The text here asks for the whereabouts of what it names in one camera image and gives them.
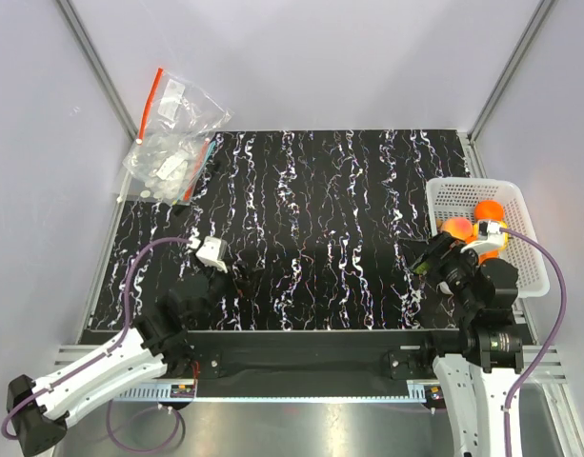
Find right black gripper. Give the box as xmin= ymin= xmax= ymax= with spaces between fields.
xmin=396 ymin=229 xmax=482 ymax=313

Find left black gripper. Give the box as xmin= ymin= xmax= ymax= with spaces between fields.
xmin=189 ymin=259 xmax=264 ymax=328

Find peach fruit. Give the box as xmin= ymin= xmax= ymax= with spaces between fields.
xmin=440 ymin=217 xmax=473 ymax=241

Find orange fruit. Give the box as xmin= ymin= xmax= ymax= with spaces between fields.
xmin=465 ymin=236 xmax=499 ymax=264
xmin=473 ymin=200 xmax=505 ymax=221

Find clear zip bag orange zipper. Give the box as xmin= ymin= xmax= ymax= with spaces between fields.
xmin=135 ymin=68 xmax=233 ymax=145

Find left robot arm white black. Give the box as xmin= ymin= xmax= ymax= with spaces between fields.
xmin=2 ymin=268 xmax=254 ymax=456

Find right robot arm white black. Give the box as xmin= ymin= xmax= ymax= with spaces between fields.
xmin=411 ymin=232 xmax=525 ymax=456

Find stack of spare zip bags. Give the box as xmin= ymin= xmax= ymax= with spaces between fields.
xmin=122 ymin=134 xmax=214 ymax=206

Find yellow bell pepper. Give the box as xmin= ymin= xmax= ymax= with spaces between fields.
xmin=472 ymin=221 xmax=508 ymax=253

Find white plastic mesh basket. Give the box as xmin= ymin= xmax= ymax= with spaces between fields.
xmin=426 ymin=177 xmax=550 ymax=299

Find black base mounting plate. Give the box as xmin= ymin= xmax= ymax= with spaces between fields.
xmin=160 ymin=328 xmax=458 ymax=392

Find black marbled table mat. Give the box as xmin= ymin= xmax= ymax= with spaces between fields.
xmin=86 ymin=129 xmax=469 ymax=331

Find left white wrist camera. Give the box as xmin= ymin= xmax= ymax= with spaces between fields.
xmin=190 ymin=236 xmax=228 ymax=273

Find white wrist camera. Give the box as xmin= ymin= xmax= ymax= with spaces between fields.
xmin=462 ymin=219 xmax=507 ymax=256
xmin=190 ymin=236 xmax=228 ymax=273

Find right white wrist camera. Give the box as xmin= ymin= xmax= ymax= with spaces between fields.
xmin=462 ymin=219 xmax=507 ymax=256

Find right aluminium frame post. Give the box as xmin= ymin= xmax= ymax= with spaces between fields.
xmin=467 ymin=0 xmax=559 ymax=142

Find aluminium frame post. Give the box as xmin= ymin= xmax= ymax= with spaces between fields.
xmin=467 ymin=0 xmax=559 ymax=142
xmin=53 ymin=0 xmax=138 ymax=142

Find white slotted cable duct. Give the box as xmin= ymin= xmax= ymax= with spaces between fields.
xmin=114 ymin=381 xmax=427 ymax=404

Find left aluminium frame post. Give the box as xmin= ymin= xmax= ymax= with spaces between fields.
xmin=53 ymin=0 xmax=138 ymax=142

